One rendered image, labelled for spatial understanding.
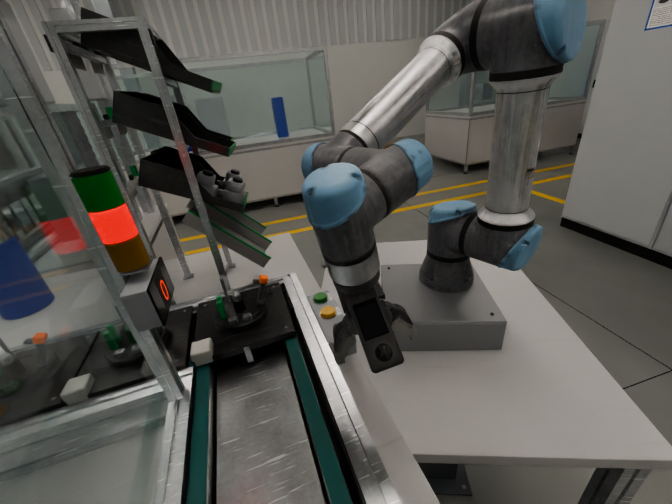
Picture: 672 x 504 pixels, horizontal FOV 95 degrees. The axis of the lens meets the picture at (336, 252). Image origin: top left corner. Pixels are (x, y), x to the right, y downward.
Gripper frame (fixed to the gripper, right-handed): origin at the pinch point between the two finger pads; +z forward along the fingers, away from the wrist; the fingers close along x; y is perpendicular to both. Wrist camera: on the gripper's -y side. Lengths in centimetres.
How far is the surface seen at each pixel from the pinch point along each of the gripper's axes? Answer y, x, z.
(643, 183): 132, -247, 116
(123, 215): 14.9, 29.8, -33.4
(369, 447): -12.0, 6.6, 5.4
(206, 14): 899, 89, -72
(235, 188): 60, 23, -13
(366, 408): -0.5, 5.7, 18.1
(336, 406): -3.5, 10.4, 6.4
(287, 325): 20.9, 18.2, 8.7
